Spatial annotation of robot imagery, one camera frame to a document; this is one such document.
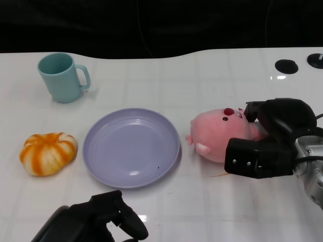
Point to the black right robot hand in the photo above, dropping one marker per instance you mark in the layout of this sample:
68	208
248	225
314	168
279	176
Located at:
277	153

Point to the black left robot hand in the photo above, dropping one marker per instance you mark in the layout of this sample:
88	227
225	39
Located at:
83	221

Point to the pink plush doll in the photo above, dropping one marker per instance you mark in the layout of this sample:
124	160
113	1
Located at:
217	131

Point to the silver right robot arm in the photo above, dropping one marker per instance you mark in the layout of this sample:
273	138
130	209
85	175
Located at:
309	147

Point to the lavender plastic plate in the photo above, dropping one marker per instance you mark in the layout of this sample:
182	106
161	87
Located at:
131	148

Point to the orange white pumpkin toy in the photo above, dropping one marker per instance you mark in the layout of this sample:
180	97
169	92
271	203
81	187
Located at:
48	153

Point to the black round table grommet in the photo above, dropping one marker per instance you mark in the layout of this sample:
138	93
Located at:
316	60
286	66

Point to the teal plastic mug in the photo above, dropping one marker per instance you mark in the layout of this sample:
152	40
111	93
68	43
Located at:
63	83

